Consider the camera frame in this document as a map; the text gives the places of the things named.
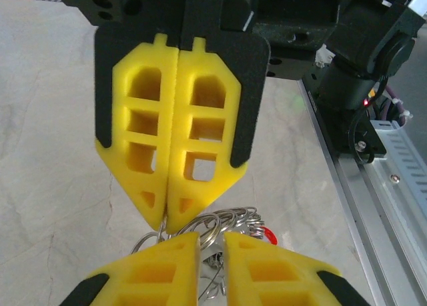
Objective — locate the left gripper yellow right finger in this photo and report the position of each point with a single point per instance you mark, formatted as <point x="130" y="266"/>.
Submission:
<point x="283" y="279"/>

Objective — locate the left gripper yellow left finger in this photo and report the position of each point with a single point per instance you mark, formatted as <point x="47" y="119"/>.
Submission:
<point x="150" y="279"/>

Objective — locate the red heart tag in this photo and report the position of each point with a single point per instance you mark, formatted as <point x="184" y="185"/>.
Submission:
<point x="268" y="235"/>

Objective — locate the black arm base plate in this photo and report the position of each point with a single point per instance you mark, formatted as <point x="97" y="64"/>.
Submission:
<point x="375" y="142"/>

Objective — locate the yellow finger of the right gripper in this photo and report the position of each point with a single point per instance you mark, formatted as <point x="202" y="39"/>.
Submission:
<point x="230" y="126"/>
<point x="116" y="126"/>

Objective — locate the aluminium arm base rail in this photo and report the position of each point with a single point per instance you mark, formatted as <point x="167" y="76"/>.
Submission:
<point x="367" y="219"/>

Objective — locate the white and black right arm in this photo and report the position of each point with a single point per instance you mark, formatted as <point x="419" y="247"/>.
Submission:
<point x="363" y="52"/>

